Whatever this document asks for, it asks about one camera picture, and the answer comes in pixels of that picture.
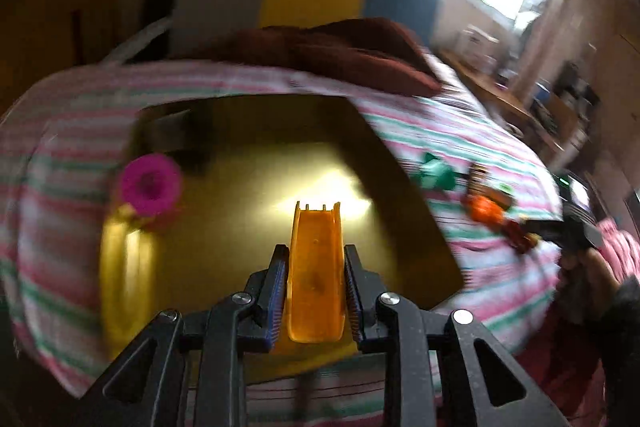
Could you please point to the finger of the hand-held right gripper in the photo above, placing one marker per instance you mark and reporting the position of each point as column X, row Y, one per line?
column 547, row 229

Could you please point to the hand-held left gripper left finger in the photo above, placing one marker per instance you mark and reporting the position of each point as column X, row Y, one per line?
column 276, row 307

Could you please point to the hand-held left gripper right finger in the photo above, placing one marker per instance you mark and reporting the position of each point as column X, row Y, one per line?
column 354, row 307

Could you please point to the dark red toy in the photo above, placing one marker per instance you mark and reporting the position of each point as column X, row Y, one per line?
column 520, row 236

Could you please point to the orange plastic scoop piece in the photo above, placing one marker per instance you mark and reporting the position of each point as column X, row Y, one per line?
column 315, row 267

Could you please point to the teal green toy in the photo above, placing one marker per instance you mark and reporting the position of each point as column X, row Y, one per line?
column 434, row 173

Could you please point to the brown cardboard box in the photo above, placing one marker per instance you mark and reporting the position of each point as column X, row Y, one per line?
column 260, row 157

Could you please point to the person's right hand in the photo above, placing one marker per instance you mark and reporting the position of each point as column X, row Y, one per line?
column 590, row 282

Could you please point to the orange toy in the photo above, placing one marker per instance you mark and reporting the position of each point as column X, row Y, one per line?
column 482, row 209

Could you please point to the brown striped small toy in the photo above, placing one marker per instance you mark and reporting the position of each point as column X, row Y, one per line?
column 492, row 187

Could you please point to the wooden desk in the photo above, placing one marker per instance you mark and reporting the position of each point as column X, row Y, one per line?
column 505, row 99

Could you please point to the striped bed sheet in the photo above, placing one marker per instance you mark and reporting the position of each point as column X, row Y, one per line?
column 450, row 132

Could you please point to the red cloth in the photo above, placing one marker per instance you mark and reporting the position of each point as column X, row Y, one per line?
column 560, row 367

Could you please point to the yellow plastic toy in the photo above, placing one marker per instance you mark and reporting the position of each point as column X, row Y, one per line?
column 125, row 277

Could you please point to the magenta round toy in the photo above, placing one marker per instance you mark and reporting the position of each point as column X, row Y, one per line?
column 149, row 183

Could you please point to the brown blanket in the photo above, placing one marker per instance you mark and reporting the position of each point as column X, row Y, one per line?
column 350, row 52

